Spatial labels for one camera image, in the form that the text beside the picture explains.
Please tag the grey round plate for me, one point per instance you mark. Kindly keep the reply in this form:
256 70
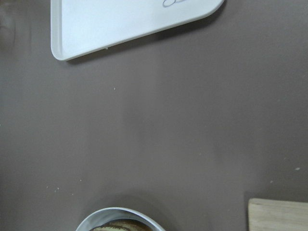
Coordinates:
105 215

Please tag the wooden cutting board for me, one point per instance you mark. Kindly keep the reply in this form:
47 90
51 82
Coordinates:
275 215

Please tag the cream rabbit serving tray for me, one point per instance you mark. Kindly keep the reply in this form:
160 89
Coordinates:
80 27

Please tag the bread slice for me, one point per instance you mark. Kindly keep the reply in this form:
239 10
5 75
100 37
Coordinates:
123 225

